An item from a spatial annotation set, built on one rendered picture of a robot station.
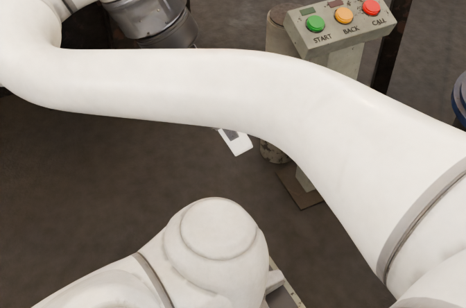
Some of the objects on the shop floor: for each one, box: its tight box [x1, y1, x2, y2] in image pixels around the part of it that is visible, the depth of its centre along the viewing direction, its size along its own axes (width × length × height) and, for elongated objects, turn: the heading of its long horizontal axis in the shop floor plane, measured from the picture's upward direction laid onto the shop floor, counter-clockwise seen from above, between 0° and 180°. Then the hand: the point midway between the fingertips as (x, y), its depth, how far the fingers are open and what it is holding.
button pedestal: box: [275, 0, 397, 211], centre depth 143 cm, size 16×24×62 cm, turn 115°
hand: (233, 133), depth 77 cm, fingers closed
